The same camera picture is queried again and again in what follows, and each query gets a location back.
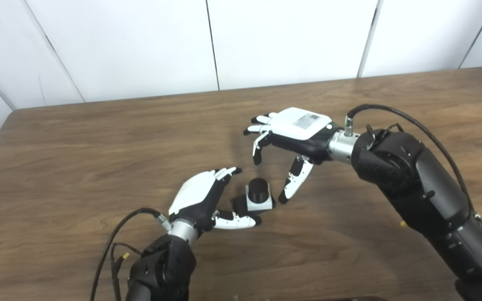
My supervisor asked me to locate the white square piece with hole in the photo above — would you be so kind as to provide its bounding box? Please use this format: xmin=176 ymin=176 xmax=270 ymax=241
xmin=246 ymin=183 xmax=274 ymax=212

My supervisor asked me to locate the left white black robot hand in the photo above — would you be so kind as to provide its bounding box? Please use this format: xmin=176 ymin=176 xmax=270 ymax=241
xmin=168 ymin=167 xmax=262 ymax=234

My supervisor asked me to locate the black peg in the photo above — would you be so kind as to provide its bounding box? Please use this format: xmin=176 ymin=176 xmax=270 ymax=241
xmin=232 ymin=178 xmax=276 ymax=214

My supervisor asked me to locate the thin wire with yellow plug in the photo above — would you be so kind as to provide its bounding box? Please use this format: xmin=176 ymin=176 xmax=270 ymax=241
xmin=110 ymin=242 xmax=143 ymax=301

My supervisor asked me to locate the thick black right wrist cable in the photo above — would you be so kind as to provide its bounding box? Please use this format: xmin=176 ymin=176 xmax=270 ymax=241
xmin=344 ymin=104 xmax=475 ymax=218

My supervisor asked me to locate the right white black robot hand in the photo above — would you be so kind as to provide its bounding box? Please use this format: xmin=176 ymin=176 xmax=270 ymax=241
xmin=243 ymin=107 xmax=344 ymax=204

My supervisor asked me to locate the thin black right arm wire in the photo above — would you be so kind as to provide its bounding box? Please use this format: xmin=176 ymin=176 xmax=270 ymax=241
xmin=365 ymin=123 xmax=405 ymax=145

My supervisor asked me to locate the thick black left wrist cable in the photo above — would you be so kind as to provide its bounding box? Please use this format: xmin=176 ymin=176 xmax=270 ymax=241
xmin=90 ymin=208 xmax=171 ymax=301

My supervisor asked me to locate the thick black wrist cable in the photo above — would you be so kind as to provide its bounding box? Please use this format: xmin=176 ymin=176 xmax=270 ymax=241
xmin=90 ymin=208 xmax=171 ymax=301
xmin=344 ymin=104 xmax=475 ymax=218

